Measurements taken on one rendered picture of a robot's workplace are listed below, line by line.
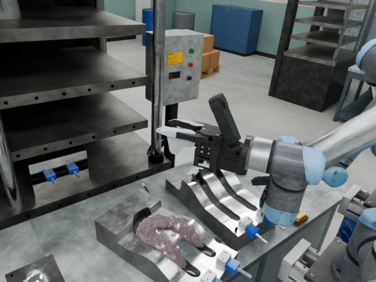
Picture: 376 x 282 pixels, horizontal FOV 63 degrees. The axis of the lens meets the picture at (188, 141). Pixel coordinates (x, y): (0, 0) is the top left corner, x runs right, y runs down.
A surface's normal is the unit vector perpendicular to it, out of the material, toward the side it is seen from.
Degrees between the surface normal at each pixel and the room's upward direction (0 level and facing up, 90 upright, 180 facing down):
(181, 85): 90
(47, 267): 0
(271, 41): 90
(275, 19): 90
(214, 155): 82
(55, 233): 0
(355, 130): 62
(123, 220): 0
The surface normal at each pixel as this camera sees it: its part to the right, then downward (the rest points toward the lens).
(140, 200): 0.07, -0.87
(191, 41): 0.61, 0.42
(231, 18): -0.67, 0.32
